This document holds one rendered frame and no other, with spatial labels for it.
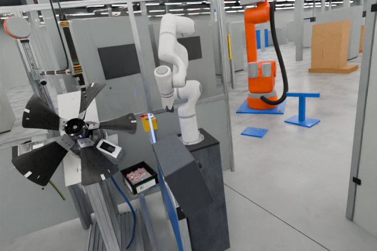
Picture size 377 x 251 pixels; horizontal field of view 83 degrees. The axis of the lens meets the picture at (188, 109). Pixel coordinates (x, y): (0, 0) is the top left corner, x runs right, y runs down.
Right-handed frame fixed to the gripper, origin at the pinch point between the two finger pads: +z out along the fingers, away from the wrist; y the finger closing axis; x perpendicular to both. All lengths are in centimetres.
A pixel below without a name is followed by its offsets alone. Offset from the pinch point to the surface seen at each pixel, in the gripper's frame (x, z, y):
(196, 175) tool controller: 28, -35, 50
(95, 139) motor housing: -49, 17, 21
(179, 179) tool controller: 23, -37, 53
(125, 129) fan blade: -26.2, 7.2, 14.9
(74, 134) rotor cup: -52, 1, 27
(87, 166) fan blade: -39, 8, 42
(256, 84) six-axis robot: 81, 232, -259
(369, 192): 145, 72, 0
